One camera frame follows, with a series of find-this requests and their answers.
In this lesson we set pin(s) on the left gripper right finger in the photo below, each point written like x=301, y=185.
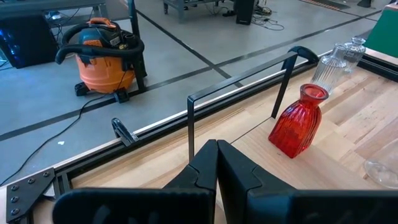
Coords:
x=311, y=208

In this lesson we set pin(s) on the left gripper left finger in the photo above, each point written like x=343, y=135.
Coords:
x=140, y=208

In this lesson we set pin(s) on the red ribbed glass vase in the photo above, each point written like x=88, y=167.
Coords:
x=295, y=127

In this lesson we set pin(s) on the clear conical carafe vase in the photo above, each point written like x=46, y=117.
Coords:
x=384, y=168

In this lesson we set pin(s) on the tall clear ribbed bottle vase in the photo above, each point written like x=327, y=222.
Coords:
x=329, y=71

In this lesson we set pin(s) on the orange shop vacuum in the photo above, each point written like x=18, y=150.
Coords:
x=105, y=68

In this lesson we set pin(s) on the short clear ribbed jar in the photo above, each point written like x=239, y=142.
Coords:
x=354, y=54

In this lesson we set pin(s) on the green board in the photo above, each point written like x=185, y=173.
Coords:
x=385, y=34

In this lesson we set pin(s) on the black computer case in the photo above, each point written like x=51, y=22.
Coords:
x=28, y=43

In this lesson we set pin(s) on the black speaker box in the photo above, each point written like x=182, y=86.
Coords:
x=245, y=12

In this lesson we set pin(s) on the wooden shelf black frame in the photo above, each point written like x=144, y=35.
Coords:
x=264, y=149

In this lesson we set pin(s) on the black aluminium table frame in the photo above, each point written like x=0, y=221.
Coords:
x=28, y=193

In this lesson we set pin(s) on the black stand post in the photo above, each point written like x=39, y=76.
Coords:
x=136, y=46

